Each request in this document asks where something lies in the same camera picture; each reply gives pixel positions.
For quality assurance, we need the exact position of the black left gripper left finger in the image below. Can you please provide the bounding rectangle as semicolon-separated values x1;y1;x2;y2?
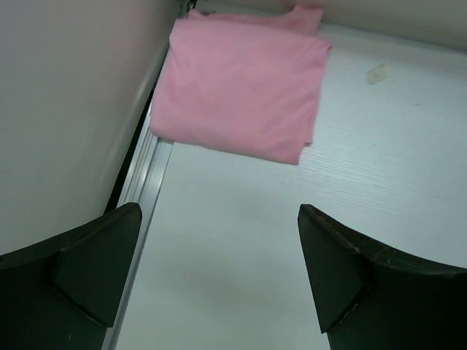
1;203;142;349

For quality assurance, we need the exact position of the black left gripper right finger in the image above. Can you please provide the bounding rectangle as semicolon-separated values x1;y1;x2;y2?
298;204;466;349

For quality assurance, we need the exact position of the pink t shirt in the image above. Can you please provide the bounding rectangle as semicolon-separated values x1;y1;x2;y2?
150;5;332;165

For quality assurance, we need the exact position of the aluminium table frame rail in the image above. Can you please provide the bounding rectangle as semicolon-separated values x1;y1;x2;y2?
102;113;173;350

